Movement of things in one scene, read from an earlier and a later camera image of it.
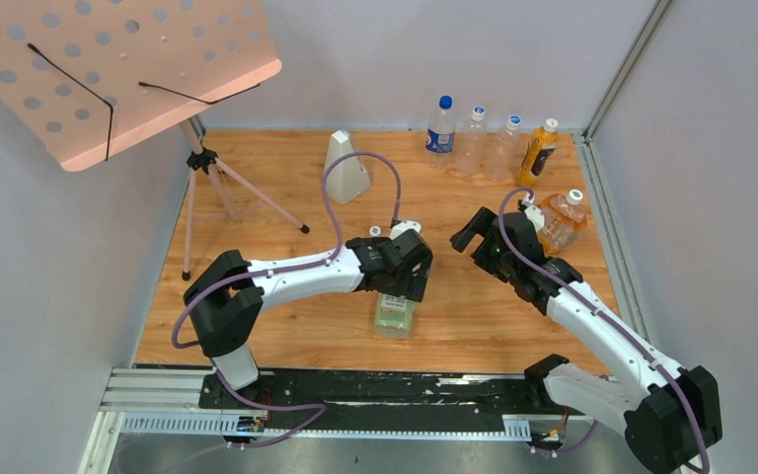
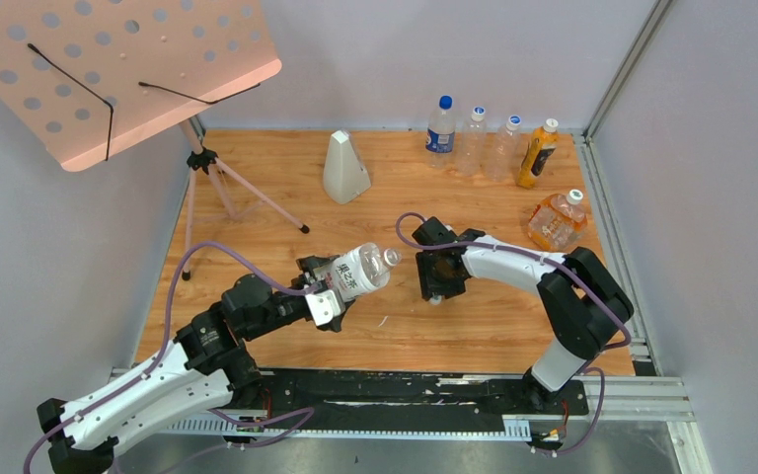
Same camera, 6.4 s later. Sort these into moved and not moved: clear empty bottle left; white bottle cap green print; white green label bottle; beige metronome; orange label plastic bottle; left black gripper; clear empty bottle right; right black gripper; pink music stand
Moved: left black gripper; white green label bottle; right black gripper
Not moved: clear empty bottle left; clear empty bottle right; pink music stand; beige metronome; white bottle cap green print; orange label plastic bottle
